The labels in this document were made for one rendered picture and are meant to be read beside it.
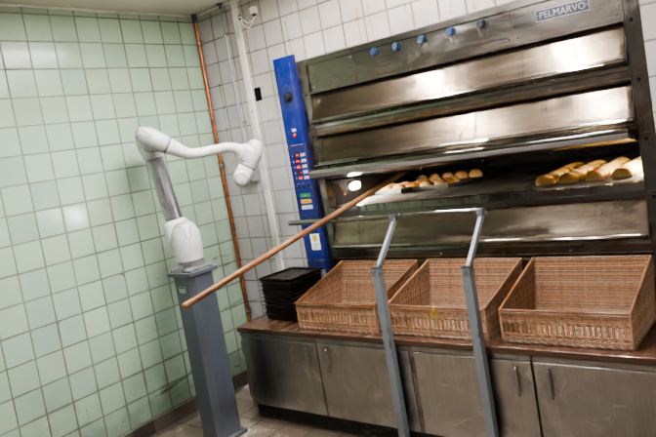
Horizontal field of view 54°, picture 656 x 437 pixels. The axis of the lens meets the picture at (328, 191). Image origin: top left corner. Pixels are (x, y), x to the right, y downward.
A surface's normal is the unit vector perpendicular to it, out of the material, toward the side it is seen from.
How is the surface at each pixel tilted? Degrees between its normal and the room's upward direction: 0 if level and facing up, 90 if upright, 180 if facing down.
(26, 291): 90
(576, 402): 90
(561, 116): 69
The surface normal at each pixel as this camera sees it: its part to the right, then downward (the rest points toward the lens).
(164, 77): 0.78, -0.08
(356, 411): -0.61, 0.16
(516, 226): -0.63, -0.18
